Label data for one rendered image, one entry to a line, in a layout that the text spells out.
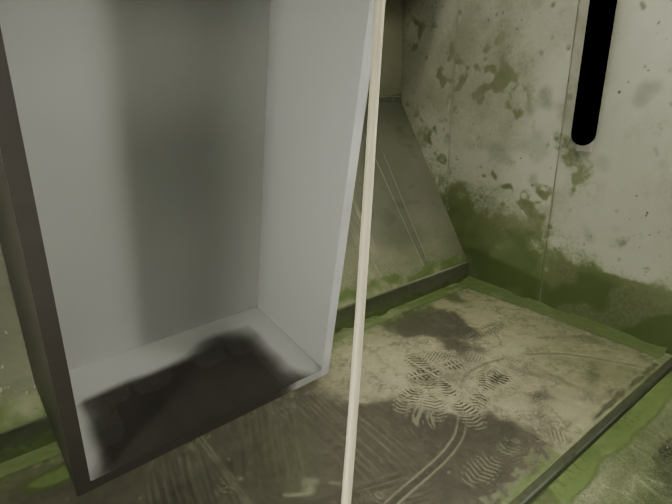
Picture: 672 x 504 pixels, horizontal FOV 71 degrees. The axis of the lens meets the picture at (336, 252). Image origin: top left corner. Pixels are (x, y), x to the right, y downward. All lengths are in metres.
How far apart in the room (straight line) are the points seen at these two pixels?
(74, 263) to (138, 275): 0.15
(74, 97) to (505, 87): 2.08
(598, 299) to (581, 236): 0.31
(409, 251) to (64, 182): 1.91
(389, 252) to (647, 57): 1.39
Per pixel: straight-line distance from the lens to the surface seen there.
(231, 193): 1.26
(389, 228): 2.60
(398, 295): 2.52
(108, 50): 1.07
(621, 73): 2.41
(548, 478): 1.71
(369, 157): 0.77
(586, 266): 2.55
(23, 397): 1.90
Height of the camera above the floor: 1.17
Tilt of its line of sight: 19 degrees down
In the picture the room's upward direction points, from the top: 1 degrees counter-clockwise
